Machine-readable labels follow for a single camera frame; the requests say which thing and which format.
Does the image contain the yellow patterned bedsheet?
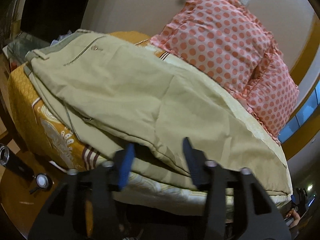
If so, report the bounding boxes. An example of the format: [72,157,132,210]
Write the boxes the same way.
[9,30,293,215]

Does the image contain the person's right hand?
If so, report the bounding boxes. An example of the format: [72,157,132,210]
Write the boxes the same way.
[285,209,301,228]

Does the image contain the khaki beige pants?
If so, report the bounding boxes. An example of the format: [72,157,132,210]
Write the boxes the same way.
[24,30,292,195]

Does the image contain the blue glass window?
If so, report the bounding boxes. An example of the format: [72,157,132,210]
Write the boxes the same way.
[278,82,319,143]

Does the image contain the right pink polka-dot pillow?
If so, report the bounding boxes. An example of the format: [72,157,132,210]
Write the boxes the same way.
[234,48,299,144]

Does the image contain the left pink polka-dot pillow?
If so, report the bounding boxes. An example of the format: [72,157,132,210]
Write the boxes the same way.
[150,0,273,96]

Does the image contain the pink polka-dot pillow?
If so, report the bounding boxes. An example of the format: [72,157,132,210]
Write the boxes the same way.
[150,0,273,96]
[234,48,299,144]

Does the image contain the black flashlight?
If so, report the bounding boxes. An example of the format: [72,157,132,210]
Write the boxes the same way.
[1,144,53,194]

